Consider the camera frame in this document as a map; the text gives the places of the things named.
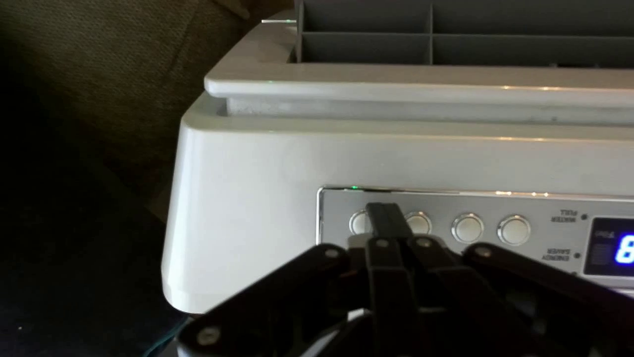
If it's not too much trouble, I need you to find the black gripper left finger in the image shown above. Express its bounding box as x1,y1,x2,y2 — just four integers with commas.
177,202,395,357

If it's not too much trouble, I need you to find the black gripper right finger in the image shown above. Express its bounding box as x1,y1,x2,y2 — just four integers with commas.
389,202,634,357

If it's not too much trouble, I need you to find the white portable air conditioner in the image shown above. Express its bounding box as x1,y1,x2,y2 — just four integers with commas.
161,0,634,317

